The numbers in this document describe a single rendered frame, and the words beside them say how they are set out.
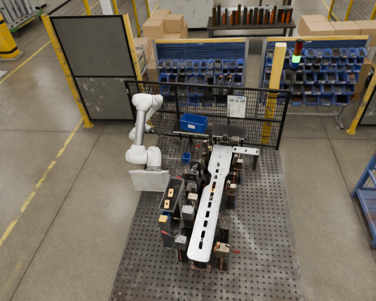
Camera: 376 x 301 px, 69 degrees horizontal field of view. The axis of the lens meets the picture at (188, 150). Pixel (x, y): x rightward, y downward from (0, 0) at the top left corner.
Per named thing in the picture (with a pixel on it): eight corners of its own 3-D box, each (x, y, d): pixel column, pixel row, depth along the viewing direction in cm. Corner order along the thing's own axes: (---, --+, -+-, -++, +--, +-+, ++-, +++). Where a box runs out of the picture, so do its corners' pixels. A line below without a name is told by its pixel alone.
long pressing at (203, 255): (212, 264, 214) (212, 263, 213) (184, 258, 219) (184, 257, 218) (233, 146, 310) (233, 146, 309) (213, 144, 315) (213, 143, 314)
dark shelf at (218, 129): (246, 140, 314) (246, 138, 312) (171, 132, 334) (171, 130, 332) (247, 128, 330) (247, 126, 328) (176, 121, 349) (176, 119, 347)
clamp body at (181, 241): (188, 265, 244) (185, 245, 219) (176, 262, 246) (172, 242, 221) (190, 255, 250) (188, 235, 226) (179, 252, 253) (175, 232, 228)
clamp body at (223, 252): (230, 274, 236) (231, 254, 211) (212, 270, 239) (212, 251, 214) (231, 262, 243) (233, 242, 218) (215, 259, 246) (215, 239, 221)
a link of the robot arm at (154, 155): (163, 166, 304) (163, 146, 304) (147, 166, 296) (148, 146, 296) (157, 165, 318) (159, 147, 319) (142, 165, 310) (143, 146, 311)
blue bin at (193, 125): (203, 133, 324) (203, 125, 315) (180, 128, 334) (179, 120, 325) (207, 125, 334) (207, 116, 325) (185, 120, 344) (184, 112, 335)
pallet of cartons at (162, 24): (181, 70, 664) (176, 25, 592) (149, 70, 677) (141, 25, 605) (189, 49, 749) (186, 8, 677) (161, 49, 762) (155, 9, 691)
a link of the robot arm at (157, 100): (159, 101, 307) (147, 100, 301) (165, 92, 292) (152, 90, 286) (160, 111, 302) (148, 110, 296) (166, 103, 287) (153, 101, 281)
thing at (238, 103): (245, 118, 321) (247, 96, 299) (226, 116, 326) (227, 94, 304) (245, 117, 322) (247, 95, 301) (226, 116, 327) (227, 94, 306)
